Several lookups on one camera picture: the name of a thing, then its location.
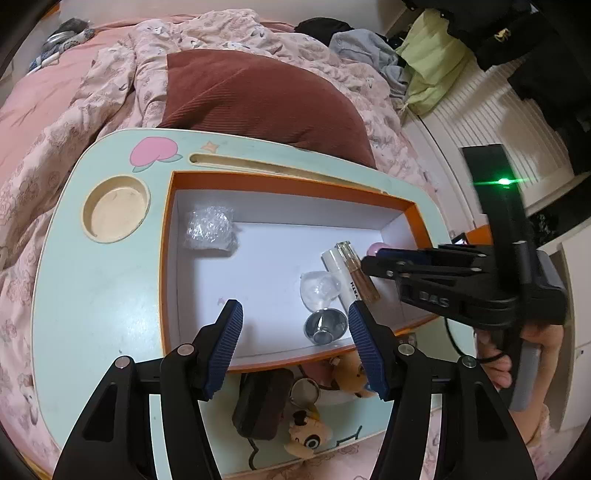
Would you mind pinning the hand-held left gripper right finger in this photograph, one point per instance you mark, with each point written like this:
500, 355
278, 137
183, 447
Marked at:
364, 350

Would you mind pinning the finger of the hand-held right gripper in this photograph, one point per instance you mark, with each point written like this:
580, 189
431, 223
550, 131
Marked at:
415, 271
434, 254

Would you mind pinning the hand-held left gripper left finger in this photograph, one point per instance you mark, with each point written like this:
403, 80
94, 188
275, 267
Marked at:
227, 339

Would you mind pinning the clear brown lip gloss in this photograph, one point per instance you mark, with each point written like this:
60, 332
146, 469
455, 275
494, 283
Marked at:
358, 272

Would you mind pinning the black pouch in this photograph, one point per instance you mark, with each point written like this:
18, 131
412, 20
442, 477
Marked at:
261, 401

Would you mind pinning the orange cardboard box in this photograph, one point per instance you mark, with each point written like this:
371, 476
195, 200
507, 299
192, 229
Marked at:
277, 258

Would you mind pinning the clear bubble wrap packet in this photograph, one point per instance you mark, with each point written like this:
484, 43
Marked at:
207, 228

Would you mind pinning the person's right forearm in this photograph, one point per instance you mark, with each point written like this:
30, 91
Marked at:
531, 429

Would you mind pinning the person's right hand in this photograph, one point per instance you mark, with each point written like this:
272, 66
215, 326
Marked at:
501, 369

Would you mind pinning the small pink round item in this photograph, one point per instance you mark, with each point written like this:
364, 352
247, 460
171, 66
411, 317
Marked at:
376, 249

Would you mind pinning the small metal funnel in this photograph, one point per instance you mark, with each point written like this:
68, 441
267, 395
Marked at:
323, 323

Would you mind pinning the white cabinet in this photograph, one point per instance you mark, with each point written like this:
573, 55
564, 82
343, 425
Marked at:
572, 300

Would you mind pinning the white cosmetic tube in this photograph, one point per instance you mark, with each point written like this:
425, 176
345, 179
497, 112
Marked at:
339, 277

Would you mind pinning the mint green lap desk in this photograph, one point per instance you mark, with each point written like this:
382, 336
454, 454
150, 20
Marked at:
106, 300

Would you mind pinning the yellow-green cloth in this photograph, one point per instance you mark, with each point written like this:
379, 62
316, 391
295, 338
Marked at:
434, 60

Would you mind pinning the grey-blue hoodie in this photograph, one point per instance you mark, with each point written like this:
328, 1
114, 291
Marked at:
364, 48

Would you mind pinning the black hanging garment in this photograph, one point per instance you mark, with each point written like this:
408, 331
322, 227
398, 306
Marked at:
531, 46

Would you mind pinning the black clothing bundle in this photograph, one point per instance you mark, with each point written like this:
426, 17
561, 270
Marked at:
318, 25

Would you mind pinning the pink floral blanket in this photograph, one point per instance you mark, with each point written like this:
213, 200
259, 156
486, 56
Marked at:
129, 74

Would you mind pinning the plain pink bedsheet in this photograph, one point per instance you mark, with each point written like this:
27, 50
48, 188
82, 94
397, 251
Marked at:
41, 101

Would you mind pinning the grey clothes heap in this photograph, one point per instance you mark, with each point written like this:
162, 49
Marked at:
60, 46

